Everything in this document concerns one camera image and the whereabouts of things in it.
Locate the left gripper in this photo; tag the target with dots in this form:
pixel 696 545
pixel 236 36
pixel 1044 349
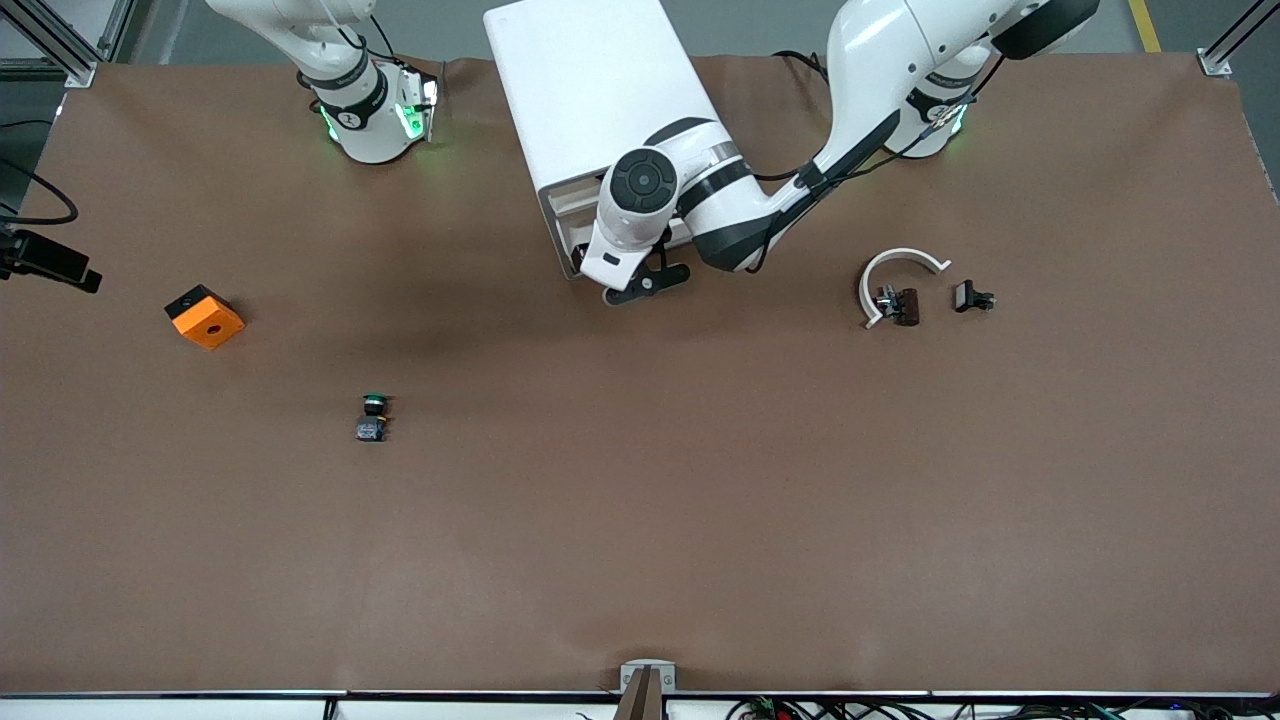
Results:
pixel 578 262

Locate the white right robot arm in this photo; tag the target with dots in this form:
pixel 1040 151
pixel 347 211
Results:
pixel 370 120

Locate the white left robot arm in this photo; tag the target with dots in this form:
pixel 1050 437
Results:
pixel 860 60

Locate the orange and black button box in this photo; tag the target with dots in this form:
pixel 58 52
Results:
pixel 205 318

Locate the brown table cover sheet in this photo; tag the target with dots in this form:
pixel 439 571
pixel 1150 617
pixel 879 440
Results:
pixel 640 520

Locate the white curved plastic part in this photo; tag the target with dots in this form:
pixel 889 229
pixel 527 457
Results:
pixel 905 253

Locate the brown block with metal clip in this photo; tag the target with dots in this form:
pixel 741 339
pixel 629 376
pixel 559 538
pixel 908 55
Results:
pixel 905 307

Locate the small black clip part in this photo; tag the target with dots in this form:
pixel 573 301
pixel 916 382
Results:
pixel 968 296

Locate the aluminium frame profile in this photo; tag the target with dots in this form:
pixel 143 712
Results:
pixel 50 35
pixel 1215 62

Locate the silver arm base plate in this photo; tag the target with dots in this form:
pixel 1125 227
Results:
pixel 425 95

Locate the green push button switch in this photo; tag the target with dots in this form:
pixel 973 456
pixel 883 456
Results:
pixel 372 430

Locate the grey bracket with brown post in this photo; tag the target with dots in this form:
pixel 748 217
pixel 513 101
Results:
pixel 645 700

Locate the white table edge rail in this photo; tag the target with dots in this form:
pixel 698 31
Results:
pixel 200 708

